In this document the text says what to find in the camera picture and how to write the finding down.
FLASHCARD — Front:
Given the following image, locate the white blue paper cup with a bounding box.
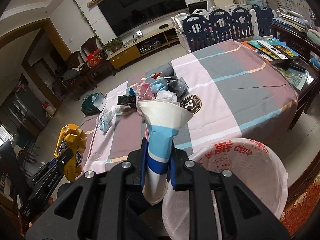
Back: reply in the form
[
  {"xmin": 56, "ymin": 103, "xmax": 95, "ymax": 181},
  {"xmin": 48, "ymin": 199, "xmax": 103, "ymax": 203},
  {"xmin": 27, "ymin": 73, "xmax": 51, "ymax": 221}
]
[{"xmin": 137, "ymin": 100, "xmax": 193, "ymax": 205}]

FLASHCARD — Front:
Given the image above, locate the yellow snack bag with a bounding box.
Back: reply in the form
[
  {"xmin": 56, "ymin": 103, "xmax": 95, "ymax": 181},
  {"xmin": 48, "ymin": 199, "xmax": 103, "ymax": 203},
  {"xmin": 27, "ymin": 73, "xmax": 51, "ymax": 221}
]
[{"xmin": 54, "ymin": 124, "xmax": 87, "ymax": 182}]

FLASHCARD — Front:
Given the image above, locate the clear plastic wrapper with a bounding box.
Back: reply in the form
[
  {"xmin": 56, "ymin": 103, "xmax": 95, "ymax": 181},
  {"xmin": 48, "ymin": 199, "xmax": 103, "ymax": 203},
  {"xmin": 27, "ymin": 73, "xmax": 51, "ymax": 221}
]
[{"xmin": 98, "ymin": 106, "xmax": 120, "ymax": 133}]

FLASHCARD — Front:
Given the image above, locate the pink plastic package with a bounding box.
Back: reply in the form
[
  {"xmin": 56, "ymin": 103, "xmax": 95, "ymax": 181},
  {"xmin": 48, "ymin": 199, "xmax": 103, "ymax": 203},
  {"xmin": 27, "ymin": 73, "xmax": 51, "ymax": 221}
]
[{"xmin": 136, "ymin": 81, "xmax": 156, "ymax": 112}]

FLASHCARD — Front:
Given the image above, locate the white trash bag bin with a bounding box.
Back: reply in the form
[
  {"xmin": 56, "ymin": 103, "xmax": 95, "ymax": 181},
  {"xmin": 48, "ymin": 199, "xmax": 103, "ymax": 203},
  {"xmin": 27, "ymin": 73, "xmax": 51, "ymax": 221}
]
[{"xmin": 162, "ymin": 138, "xmax": 290, "ymax": 239}]

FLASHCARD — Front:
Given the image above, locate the dark green snack wrapper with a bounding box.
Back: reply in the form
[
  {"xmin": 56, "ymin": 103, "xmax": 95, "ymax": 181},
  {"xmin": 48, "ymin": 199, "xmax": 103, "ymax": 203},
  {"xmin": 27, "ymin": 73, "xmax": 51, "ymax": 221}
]
[{"xmin": 117, "ymin": 95, "xmax": 136, "ymax": 108}]

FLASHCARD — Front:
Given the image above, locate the white crumpled plastic bag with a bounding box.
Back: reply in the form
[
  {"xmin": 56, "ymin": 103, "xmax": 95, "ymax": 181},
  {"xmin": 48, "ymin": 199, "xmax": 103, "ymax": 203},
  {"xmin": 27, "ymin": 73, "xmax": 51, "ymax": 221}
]
[{"xmin": 156, "ymin": 90, "xmax": 179, "ymax": 105}]

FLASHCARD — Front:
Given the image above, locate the green gift bag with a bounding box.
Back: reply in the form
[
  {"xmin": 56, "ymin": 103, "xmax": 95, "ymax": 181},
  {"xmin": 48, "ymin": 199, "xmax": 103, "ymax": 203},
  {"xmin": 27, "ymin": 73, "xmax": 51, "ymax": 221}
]
[{"xmin": 80, "ymin": 93, "xmax": 107, "ymax": 116}]

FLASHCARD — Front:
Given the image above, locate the light blue plastic bag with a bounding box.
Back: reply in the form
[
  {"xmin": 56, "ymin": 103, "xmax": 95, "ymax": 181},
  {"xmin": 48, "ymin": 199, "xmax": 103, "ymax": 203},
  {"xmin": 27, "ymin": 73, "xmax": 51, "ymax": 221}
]
[{"xmin": 150, "ymin": 79, "xmax": 168, "ymax": 94}]

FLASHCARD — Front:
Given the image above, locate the grey foil bag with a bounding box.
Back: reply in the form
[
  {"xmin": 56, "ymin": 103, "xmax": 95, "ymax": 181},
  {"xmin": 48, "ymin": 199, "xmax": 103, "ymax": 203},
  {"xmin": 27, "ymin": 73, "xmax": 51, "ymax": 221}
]
[{"xmin": 168, "ymin": 78, "xmax": 188, "ymax": 98}]

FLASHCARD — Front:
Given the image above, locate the red snack wrapper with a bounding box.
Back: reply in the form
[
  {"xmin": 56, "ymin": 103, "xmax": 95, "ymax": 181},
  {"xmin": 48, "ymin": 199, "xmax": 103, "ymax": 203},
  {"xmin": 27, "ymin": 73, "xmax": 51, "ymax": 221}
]
[{"xmin": 152, "ymin": 73, "xmax": 161, "ymax": 80}]

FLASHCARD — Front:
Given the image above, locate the plaid pink grey tablecloth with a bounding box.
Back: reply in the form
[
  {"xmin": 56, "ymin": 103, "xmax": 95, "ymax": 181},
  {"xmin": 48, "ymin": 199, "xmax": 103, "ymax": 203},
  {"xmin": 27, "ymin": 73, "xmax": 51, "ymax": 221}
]
[{"xmin": 81, "ymin": 40, "xmax": 298, "ymax": 173}]

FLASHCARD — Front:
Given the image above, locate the dark wooden armchair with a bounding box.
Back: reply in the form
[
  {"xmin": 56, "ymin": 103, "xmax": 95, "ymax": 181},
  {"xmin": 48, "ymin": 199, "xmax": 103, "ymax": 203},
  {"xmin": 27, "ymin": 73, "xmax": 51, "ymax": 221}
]
[{"xmin": 62, "ymin": 37, "xmax": 116, "ymax": 100}]

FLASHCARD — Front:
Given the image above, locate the red gift box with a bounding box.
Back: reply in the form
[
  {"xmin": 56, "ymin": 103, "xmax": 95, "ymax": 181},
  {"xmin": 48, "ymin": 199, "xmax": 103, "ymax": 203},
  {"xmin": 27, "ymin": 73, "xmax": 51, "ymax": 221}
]
[{"xmin": 86, "ymin": 49, "xmax": 105, "ymax": 68}]

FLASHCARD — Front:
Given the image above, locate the potted green plant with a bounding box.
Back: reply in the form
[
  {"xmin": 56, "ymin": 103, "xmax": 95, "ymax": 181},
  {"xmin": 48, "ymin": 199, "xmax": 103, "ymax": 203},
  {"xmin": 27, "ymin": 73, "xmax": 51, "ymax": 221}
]
[{"xmin": 103, "ymin": 38, "xmax": 123, "ymax": 53}]

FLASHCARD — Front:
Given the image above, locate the yellow wooden TV cabinet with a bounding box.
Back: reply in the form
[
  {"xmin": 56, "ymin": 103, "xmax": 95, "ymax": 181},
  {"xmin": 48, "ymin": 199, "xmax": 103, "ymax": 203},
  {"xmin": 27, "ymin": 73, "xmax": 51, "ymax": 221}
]
[{"xmin": 107, "ymin": 25, "xmax": 179, "ymax": 70}]

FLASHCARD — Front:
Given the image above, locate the navy white baby fence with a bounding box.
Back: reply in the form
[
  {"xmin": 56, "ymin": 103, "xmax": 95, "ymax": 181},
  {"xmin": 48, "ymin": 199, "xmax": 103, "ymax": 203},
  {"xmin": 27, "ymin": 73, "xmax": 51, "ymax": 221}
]
[{"xmin": 171, "ymin": 4, "xmax": 277, "ymax": 53}]

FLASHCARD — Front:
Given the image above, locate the stack of books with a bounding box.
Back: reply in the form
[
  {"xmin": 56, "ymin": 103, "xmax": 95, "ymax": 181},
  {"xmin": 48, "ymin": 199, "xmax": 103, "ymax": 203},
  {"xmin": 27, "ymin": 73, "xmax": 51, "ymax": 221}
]
[{"xmin": 241, "ymin": 37, "xmax": 299, "ymax": 62}]

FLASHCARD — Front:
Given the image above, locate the white remote control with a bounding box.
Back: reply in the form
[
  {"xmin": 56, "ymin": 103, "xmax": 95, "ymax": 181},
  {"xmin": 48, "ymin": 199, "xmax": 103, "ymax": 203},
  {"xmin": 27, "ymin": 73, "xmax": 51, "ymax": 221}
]
[{"xmin": 257, "ymin": 39, "xmax": 289, "ymax": 60}]

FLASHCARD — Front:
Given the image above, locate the large black television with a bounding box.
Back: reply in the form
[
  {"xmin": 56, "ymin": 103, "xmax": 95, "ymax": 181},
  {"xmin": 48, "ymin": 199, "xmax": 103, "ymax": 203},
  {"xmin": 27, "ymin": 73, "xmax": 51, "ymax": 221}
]
[{"xmin": 98, "ymin": 0, "xmax": 187, "ymax": 36}]

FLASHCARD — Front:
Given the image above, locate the dark wooden side table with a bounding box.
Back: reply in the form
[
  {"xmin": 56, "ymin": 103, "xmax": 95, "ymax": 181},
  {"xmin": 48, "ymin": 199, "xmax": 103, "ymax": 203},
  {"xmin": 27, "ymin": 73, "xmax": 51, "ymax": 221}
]
[{"xmin": 271, "ymin": 23, "xmax": 319, "ymax": 129}]

